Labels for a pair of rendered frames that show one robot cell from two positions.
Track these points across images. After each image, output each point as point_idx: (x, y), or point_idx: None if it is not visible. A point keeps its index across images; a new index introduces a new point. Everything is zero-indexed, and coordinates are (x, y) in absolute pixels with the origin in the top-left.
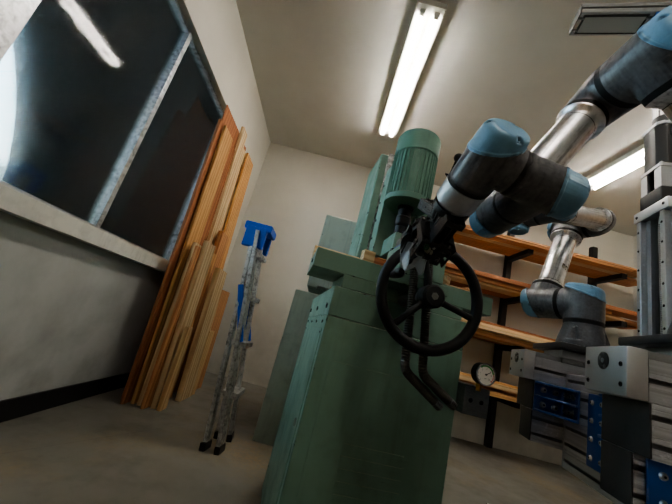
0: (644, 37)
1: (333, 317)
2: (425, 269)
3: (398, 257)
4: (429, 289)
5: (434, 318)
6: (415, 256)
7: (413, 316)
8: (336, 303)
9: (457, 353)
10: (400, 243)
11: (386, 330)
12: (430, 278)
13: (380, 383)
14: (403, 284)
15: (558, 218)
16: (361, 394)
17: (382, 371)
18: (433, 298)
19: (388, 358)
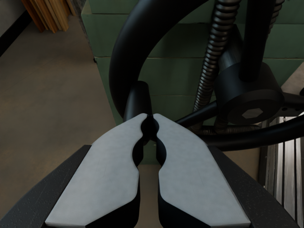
0: None
1: (103, 59)
2: (247, 45)
3: (142, 44)
4: (239, 106)
5: (273, 24)
6: (161, 160)
7: (211, 88)
8: (98, 41)
9: (294, 63)
10: (60, 167)
11: (184, 57)
12: (256, 68)
13: (180, 102)
14: (199, 23)
15: None
16: (162, 110)
17: (182, 93)
18: (245, 117)
19: (188, 83)
